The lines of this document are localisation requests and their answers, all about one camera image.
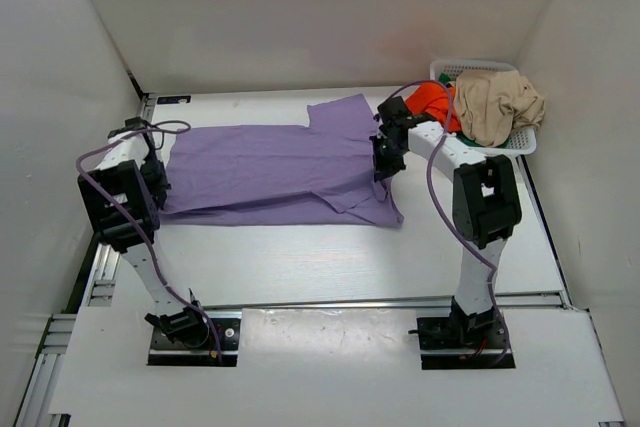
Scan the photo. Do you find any purple t shirt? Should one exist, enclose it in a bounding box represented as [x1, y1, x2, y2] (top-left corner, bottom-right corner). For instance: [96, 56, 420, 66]
[160, 94, 404, 229]

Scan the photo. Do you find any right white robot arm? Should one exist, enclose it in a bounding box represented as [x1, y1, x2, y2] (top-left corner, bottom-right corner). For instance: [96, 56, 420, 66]
[371, 96, 522, 337]

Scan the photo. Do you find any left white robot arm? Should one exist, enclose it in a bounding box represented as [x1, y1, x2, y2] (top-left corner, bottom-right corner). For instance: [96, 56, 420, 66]
[76, 117, 210, 349]

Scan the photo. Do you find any orange t shirt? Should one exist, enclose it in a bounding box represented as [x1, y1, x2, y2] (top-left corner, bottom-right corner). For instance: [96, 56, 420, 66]
[405, 82, 456, 125]

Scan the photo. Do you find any blue label sticker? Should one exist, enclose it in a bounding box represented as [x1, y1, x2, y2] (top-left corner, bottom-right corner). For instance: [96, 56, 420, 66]
[156, 95, 191, 105]

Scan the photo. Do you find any green t shirt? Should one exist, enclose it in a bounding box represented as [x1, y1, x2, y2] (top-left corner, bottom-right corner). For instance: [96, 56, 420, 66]
[448, 70, 514, 148]

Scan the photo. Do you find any beige t shirt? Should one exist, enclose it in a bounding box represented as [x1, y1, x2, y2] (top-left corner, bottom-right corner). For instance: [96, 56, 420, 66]
[454, 70, 546, 148]

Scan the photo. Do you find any white plastic basket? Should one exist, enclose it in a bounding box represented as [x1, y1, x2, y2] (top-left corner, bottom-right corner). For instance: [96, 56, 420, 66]
[430, 58, 537, 157]

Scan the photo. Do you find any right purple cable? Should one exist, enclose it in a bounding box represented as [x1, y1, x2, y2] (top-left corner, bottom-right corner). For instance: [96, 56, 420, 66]
[384, 80, 512, 363]

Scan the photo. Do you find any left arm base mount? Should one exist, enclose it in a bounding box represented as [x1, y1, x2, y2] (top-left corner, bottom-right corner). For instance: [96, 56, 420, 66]
[145, 310, 242, 367]

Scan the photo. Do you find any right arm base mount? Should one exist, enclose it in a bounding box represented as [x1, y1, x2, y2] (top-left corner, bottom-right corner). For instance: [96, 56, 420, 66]
[408, 317, 516, 371]

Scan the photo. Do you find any aluminium frame rail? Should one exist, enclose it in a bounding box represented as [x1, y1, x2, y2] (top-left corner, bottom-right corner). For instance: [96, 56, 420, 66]
[14, 91, 626, 427]

